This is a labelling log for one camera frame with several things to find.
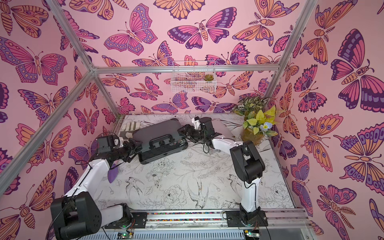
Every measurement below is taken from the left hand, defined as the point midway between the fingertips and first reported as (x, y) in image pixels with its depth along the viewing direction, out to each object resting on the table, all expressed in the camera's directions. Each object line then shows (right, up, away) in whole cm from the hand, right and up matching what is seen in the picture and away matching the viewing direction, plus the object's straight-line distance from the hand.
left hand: (141, 144), depth 85 cm
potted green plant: (+68, +15, +2) cm, 70 cm away
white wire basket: (+30, +42, +11) cm, 53 cm away
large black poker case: (+11, +3, -1) cm, 11 cm away
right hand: (+23, +7, +4) cm, 24 cm away
